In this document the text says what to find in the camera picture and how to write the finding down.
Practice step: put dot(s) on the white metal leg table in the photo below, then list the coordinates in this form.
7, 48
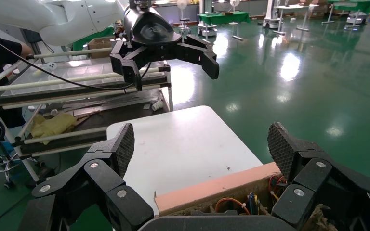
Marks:
295, 7

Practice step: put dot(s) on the black round stool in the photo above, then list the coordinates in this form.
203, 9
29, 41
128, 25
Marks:
184, 20

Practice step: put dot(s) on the yellow cloth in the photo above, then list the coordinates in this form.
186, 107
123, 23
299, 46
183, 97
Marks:
54, 126

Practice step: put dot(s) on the cardboard divider box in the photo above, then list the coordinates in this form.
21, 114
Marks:
210, 189

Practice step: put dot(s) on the white tube rack cart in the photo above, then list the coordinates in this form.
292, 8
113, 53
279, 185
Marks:
60, 81

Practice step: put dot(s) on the brown cardboard carton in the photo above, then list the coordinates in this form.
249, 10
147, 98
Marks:
100, 43

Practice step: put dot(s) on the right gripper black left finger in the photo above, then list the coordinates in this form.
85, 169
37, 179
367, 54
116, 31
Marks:
76, 191

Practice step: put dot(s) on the small white cup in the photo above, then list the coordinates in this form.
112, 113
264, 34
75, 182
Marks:
157, 105

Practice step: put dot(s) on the chrome wheeled stool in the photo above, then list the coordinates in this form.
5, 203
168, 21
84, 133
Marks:
7, 147

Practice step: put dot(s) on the white standing fan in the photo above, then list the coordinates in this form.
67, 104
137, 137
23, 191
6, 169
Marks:
182, 4
234, 3

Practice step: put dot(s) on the green cloth covered table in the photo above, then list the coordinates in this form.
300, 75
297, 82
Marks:
223, 18
351, 5

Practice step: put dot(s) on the white handheld controller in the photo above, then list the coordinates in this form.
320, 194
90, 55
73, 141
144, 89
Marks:
50, 66

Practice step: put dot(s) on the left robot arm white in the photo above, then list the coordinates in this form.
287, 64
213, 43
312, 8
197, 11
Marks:
63, 19

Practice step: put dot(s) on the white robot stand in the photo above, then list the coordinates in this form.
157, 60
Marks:
271, 22

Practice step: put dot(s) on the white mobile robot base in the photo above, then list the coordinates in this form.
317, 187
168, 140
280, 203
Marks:
357, 19
206, 30

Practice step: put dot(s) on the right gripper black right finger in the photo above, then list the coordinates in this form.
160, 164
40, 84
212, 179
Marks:
325, 191

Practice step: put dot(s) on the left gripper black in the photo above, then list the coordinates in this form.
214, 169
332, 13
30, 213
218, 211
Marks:
150, 28

